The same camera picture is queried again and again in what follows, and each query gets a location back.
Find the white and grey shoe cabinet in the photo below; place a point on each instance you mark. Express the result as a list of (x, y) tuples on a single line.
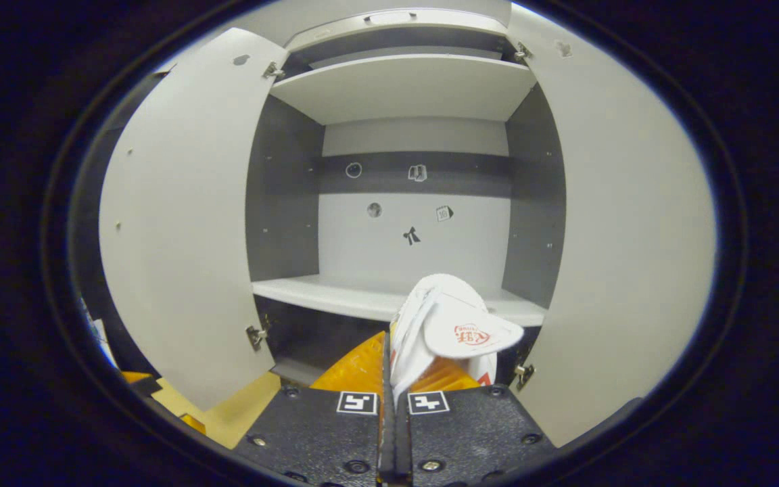
[(403, 88)]

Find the white shoe cabinet door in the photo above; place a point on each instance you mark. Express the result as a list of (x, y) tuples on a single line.
[(633, 237), (180, 223)]

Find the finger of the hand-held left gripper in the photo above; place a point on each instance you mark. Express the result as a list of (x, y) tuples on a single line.
[(145, 384), (195, 423)]

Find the white shoe with yellow sole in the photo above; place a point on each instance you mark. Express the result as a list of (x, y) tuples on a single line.
[(450, 318)]

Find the black backdrop cloth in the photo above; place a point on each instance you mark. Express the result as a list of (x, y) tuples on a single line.
[(129, 352)]

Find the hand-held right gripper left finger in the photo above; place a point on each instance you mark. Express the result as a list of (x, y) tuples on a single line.
[(322, 433)]

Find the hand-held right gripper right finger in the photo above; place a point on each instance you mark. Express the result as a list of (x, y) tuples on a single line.
[(470, 433)]

